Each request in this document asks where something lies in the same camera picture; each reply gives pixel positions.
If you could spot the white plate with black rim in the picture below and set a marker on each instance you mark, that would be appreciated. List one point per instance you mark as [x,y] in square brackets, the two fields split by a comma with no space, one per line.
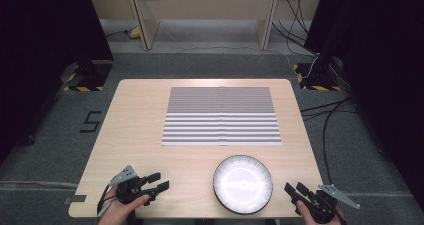
[242,185]

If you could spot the black curtain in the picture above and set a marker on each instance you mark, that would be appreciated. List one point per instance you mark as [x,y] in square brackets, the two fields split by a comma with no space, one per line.
[383,68]
[40,51]

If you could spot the grey striped placemat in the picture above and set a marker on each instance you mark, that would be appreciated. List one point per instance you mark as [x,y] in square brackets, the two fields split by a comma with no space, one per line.
[221,118]

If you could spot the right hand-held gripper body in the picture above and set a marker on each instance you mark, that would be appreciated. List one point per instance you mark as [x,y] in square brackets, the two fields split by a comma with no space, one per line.
[321,205]

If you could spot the stand base with hazard tape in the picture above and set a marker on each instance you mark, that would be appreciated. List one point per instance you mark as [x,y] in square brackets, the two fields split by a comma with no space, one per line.
[316,81]
[83,81]

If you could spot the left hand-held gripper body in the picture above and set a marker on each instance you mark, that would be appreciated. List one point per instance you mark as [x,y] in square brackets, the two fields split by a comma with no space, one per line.
[128,186]

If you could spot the light wooden desk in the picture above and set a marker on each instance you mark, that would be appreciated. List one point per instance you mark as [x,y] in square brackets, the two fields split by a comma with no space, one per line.
[146,28]

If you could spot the person's right hand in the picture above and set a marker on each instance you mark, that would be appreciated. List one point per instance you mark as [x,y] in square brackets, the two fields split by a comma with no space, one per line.
[306,216]

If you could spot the person's left hand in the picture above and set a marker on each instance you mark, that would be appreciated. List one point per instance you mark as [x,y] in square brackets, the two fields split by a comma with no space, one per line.
[116,213]

